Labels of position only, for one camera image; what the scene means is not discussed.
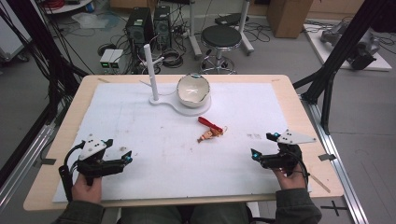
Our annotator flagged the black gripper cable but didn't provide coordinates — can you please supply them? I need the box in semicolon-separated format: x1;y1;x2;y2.
292;150;310;187
58;140;87;203

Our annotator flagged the person's left leg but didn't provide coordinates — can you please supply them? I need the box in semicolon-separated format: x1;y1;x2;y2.
119;204;185;224

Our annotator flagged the round white table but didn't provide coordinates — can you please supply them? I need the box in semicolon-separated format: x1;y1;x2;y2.
39;0;95;16

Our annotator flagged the black computer tower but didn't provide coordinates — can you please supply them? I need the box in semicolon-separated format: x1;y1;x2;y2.
125;7;155;45
153;5;173;49

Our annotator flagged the brown cardboard box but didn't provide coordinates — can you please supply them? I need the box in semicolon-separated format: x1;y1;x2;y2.
266;0;315;39

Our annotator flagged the white stand with pole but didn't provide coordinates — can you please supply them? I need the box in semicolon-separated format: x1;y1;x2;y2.
143;43;213;118

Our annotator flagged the white stand leg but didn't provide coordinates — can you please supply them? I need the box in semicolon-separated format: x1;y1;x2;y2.
237;0;255;57
186;0;204;61

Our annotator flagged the black metal frame with cables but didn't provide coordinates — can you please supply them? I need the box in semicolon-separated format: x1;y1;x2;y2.
0;0;90;125

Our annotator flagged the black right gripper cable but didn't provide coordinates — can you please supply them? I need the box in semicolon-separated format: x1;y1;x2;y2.
292;150;310;187

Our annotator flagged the flat black case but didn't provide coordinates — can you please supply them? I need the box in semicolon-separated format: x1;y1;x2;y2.
214;12;250;27

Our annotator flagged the white platform board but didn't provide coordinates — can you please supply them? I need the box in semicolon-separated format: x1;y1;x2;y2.
303;22;393;73

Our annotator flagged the white eggshell bowl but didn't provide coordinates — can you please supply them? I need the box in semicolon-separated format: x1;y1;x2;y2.
176;73;211;109

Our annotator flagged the clear plastic bag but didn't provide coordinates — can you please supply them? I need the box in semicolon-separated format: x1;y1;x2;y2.
70;11;121;31

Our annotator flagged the white power supply box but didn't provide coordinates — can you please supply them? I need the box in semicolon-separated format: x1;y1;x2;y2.
99;49;115;70
108;49;125;70

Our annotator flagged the red strap figure keychain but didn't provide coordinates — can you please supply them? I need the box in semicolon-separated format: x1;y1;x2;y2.
196;116;228;145

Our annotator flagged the white foam board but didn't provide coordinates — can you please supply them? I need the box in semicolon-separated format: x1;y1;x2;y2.
51;81;313;203

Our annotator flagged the person's right hand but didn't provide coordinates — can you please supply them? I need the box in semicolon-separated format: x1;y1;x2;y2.
273;168;308;191

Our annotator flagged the person's leg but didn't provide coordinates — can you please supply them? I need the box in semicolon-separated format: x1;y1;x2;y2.
189;203;250;224
119;204;185;224

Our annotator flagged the black round stool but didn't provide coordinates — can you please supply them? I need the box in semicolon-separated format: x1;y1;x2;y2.
200;24;244;76

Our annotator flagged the person's right leg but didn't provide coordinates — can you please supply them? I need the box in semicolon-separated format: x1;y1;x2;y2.
189;203;250;224

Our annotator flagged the black tape strip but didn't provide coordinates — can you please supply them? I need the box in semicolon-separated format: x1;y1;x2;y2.
33;158;58;166
318;152;338;162

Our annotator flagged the coil of black cables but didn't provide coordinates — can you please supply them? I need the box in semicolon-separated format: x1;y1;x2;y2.
161;47;185;69

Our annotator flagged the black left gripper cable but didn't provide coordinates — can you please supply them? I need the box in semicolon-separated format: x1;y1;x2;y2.
58;140;87;203

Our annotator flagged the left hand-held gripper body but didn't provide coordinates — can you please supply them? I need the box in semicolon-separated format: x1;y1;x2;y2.
77;133;125;187

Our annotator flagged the white cabinet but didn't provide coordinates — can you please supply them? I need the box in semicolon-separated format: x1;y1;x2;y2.
0;11;33;63

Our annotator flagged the long wooden stick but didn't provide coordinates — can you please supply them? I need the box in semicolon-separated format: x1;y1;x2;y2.
310;173;332;194

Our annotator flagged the person's left hand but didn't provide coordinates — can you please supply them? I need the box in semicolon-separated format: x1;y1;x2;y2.
71;174;104;204

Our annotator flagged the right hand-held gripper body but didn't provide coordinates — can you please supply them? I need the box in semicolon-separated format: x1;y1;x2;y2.
260;128;318;177

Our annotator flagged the aluminium rail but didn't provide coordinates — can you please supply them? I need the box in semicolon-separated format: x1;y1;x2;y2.
0;123;56;214
299;93;371;224

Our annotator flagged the grey machine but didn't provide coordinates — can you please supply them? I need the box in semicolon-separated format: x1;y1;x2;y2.
319;21;381;71

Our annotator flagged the black tape cross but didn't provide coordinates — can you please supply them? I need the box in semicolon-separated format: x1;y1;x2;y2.
319;200;348;217

